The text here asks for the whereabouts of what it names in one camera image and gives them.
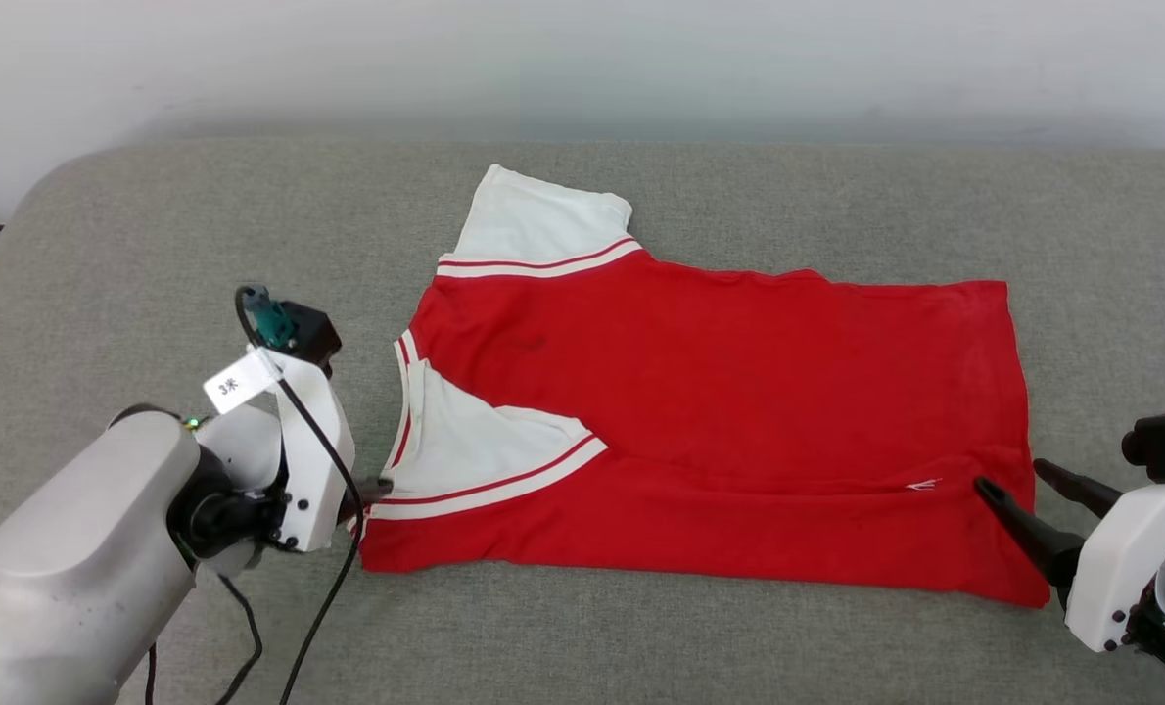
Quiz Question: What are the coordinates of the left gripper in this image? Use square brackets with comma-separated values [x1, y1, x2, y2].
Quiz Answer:
[248, 347, 396, 554]

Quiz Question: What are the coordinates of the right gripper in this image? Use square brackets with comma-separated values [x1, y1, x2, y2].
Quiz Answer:
[973, 457, 1165, 654]

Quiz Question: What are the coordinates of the red and white shirt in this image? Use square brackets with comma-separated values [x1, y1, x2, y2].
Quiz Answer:
[357, 164, 1052, 610]

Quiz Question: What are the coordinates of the thin black cable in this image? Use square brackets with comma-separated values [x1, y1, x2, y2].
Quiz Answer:
[234, 284, 366, 705]
[145, 572, 264, 705]

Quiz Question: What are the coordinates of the white cable label tag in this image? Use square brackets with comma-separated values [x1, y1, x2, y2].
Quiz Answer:
[203, 350, 281, 415]

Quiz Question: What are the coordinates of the teal cable connector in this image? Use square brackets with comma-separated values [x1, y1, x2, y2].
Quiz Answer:
[246, 285, 296, 351]

